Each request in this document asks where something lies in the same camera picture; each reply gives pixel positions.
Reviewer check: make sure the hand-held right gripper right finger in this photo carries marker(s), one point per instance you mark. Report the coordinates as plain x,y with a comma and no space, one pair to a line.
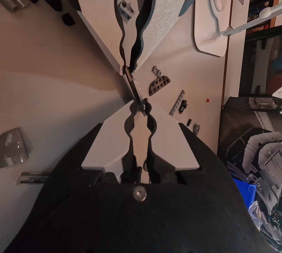
174,147

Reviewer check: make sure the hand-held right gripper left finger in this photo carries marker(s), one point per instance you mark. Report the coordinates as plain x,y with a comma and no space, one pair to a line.
105,147

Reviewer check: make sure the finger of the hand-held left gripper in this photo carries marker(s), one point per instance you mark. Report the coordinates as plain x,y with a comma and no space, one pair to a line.
167,3
97,3

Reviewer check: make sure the black long lego plate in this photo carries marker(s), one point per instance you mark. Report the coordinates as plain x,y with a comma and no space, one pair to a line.
137,96

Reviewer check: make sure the small light grey lego plate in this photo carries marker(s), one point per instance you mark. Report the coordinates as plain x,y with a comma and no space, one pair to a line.
137,85

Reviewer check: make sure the long grey lego plate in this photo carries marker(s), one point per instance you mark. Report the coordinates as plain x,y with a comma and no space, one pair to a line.
177,103

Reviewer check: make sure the dark half-round lego plate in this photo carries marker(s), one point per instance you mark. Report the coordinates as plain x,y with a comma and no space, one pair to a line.
159,86

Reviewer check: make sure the dark printed lego box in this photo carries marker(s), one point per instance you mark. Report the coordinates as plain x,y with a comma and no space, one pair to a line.
238,125

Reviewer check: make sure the light grey holed lego plate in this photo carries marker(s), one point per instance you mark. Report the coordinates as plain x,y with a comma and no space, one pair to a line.
33,178

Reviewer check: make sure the lego instruction booklet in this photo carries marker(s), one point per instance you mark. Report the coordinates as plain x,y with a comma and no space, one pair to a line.
278,94

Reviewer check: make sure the white metal desk stand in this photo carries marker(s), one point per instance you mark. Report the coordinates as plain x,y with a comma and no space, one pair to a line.
209,36

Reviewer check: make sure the blue plastic storage bin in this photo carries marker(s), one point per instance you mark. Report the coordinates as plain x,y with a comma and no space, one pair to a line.
244,193

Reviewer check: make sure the clear plastic bags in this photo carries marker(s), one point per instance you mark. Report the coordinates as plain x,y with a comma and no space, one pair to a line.
260,215

